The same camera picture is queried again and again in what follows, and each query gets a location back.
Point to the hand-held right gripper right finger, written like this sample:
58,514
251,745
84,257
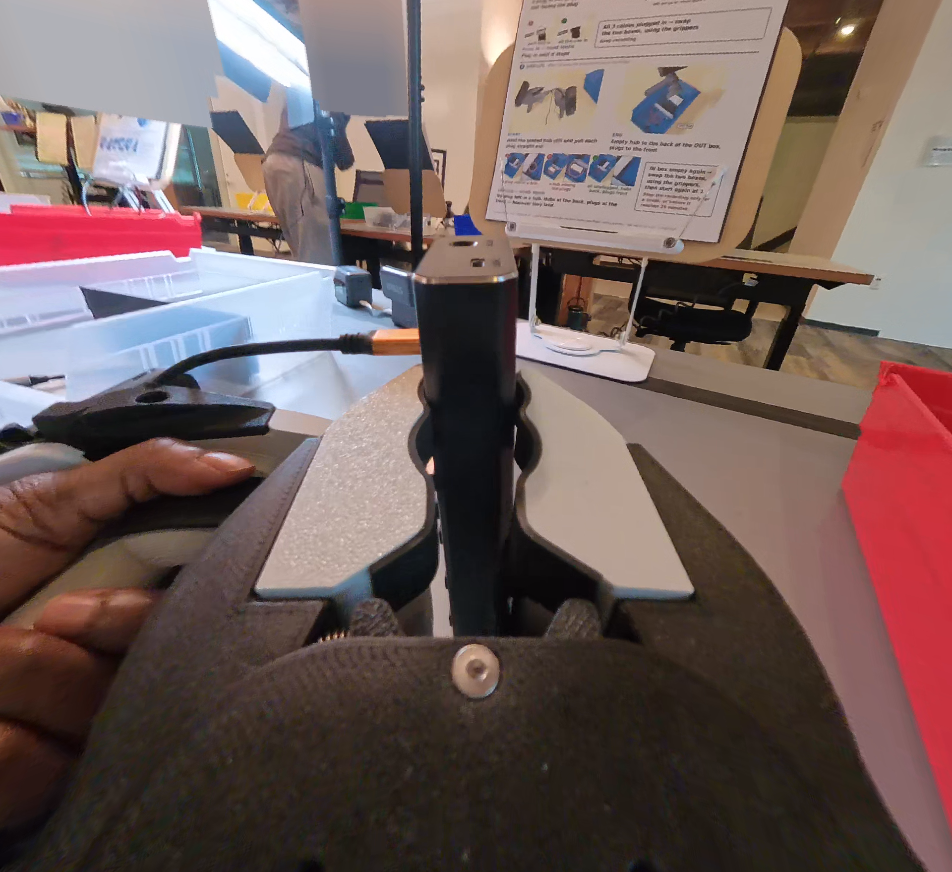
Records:
587,485

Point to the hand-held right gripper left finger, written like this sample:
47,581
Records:
349,485

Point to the black usb hub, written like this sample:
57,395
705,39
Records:
465,396

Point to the person's left hand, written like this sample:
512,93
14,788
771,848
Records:
67,500

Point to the clear plastic bin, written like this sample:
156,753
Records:
171,314

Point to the white stand base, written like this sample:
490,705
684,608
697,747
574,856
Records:
587,351

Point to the red plastic bin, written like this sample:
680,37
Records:
89,236
907,515

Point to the grey battery charger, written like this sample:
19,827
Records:
352,286
399,295

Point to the black office chair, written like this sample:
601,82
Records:
699,321

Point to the wooden top table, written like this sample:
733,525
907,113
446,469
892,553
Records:
312,226
788,268

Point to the wooden sheet stand board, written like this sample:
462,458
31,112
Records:
751,165

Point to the black tripod pole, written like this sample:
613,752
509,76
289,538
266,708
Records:
414,105

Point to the printed instruction sheet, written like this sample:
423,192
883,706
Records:
639,76

